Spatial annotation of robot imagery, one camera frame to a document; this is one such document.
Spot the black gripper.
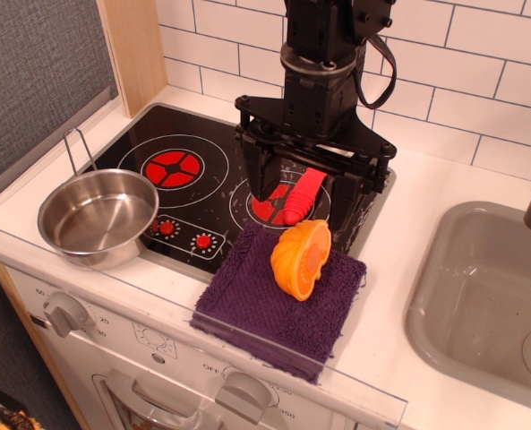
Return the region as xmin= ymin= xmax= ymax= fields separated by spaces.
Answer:
xmin=235 ymin=57 xmax=397 ymax=249

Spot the metal pot with wire handle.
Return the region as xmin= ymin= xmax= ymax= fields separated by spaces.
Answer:
xmin=37 ymin=127 xmax=160 ymax=271

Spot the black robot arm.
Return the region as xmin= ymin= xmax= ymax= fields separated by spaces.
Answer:
xmin=235 ymin=1 xmax=397 ymax=252

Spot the orange plastic squash half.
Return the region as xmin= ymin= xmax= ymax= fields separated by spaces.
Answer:
xmin=270 ymin=219 xmax=332 ymax=301

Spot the black toy stovetop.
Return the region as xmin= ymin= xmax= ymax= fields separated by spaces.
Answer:
xmin=76 ymin=102 xmax=397 ymax=284

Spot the purple towel cloth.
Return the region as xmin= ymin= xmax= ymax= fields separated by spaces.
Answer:
xmin=190 ymin=224 xmax=367 ymax=383

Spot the grey sink basin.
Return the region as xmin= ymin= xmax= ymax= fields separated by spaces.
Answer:
xmin=406 ymin=202 xmax=531 ymax=408

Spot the grey oven knob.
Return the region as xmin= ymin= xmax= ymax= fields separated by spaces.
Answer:
xmin=215 ymin=372 xmax=272 ymax=425

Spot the white toy oven front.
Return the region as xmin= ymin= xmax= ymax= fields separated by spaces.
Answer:
xmin=9 ymin=269 xmax=380 ymax=429

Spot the grey timer knob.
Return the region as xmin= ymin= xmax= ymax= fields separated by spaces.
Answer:
xmin=43 ymin=292 xmax=89 ymax=338

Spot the orange object on floor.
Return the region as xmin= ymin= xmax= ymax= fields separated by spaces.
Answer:
xmin=0 ymin=406 xmax=41 ymax=430

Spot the spoon with red handle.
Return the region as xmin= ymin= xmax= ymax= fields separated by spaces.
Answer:
xmin=284 ymin=168 xmax=327 ymax=226

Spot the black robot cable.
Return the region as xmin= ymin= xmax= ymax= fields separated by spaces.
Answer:
xmin=351 ymin=35 xmax=398 ymax=110

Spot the wooden side post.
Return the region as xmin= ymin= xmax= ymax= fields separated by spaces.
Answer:
xmin=97 ymin=0 xmax=167 ymax=118

